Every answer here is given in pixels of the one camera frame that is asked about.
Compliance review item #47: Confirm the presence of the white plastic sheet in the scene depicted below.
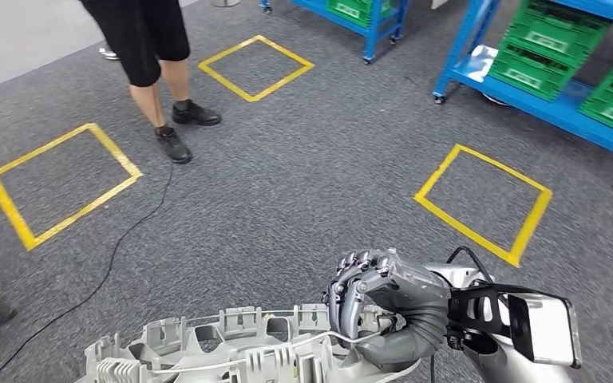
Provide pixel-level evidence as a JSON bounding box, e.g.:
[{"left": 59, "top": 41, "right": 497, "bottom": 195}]
[{"left": 466, "top": 44, "right": 500, "bottom": 84}]

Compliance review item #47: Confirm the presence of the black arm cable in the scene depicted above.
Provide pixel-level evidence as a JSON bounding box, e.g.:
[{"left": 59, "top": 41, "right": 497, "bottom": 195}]
[{"left": 446, "top": 245, "right": 495, "bottom": 286}]

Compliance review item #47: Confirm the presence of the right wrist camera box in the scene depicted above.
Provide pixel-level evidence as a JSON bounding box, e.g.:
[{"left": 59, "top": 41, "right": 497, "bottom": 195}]
[{"left": 446, "top": 284, "right": 583, "bottom": 370}]

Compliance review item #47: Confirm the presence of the grey plastic wheel cover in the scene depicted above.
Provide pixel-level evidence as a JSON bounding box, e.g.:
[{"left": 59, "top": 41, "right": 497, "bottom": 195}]
[{"left": 76, "top": 303, "right": 424, "bottom": 383}]

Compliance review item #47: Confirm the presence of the black floor cable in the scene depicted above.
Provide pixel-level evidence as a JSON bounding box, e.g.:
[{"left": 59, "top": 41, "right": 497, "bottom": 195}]
[{"left": 0, "top": 158, "right": 176, "bottom": 383}]

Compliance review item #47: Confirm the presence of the person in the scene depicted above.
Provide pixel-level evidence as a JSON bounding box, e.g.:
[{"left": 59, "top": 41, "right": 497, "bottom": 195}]
[{"left": 79, "top": 0, "right": 223, "bottom": 165}]

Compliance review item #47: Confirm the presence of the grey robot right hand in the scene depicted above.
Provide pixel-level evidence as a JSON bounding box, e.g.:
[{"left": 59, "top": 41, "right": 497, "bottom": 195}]
[{"left": 321, "top": 248, "right": 453, "bottom": 339}]

